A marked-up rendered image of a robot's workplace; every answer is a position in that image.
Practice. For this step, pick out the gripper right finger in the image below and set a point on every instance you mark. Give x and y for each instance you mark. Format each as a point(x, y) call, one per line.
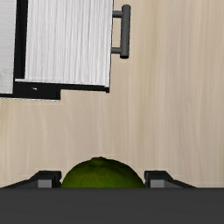
point(159, 178)

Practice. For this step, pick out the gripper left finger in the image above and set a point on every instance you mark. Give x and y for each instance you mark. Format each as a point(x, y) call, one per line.
point(46, 178)

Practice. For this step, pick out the green lime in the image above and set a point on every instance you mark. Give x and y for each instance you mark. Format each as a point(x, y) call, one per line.
point(102, 175)

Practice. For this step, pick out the cabinet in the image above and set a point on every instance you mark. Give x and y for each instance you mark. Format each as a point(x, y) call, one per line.
point(11, 58)

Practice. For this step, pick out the open cabinet drawer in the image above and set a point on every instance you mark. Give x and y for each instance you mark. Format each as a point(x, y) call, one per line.
point(68, 43)

